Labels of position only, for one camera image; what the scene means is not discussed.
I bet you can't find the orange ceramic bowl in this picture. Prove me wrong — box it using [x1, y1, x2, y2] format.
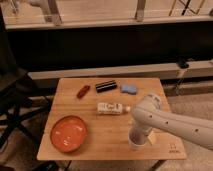
[50, 115, 88, 153]

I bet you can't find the black rectangular box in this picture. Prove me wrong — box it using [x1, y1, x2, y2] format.
[95, 80, 117, 93]

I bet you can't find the red oblong object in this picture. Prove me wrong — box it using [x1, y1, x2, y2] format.
[77, 85, 90, 99]

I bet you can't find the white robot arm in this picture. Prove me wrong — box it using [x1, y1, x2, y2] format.
[131, 93, 213, 151]

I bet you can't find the black chair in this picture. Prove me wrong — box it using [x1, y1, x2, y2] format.
[0, 10, 51, 149]

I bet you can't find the white labelled plastic bottle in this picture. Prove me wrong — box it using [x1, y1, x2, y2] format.
[97, 102, 131, 115]

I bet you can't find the translucent yellowish gripper finger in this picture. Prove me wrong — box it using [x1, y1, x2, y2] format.
[147, 131, 156, 145]

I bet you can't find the wooden folding table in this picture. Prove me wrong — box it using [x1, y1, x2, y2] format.
[37, 78, 186, 161]

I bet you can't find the blue sponge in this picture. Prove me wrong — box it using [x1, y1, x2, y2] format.
[121, 84, 137, 94]

